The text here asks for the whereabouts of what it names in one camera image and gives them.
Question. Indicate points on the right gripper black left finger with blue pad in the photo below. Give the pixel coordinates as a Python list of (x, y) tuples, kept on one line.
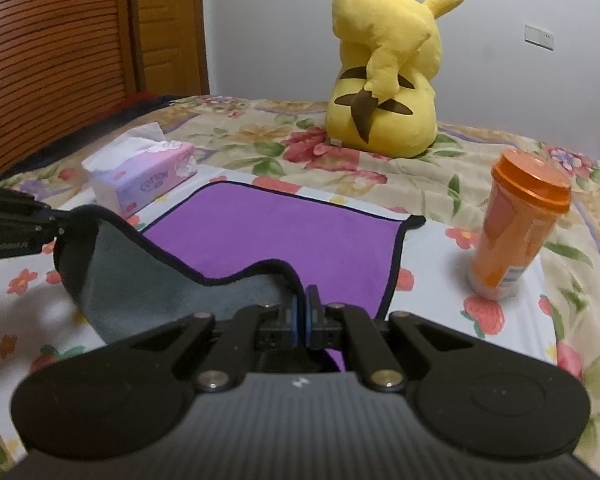
[(215, 356)]

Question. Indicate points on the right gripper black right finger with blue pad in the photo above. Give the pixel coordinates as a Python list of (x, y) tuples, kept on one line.
[(390, 355)]

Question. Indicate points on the purple grey microfibre towel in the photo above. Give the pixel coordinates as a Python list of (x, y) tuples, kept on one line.
[(226, 246)]

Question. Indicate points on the pink tissue box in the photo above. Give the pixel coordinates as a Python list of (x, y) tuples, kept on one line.
[(138, 167)]

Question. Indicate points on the wooden slatted headboard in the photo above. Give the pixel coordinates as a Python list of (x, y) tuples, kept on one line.
[(63, 64)]

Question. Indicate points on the orange lidded plastic cup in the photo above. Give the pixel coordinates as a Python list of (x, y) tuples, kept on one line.
[(528, 196)]

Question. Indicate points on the wooden door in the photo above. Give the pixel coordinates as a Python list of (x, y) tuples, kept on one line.
[(169, 47)]

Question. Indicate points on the floral bed quilt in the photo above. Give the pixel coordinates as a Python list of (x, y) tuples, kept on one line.
[(283, 145)]

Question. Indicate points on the yellow Pikachu plush toy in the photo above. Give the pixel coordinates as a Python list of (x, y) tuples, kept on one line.
[(390, 51)]

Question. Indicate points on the white wall switch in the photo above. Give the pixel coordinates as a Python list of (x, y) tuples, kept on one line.
[(539, 37)]

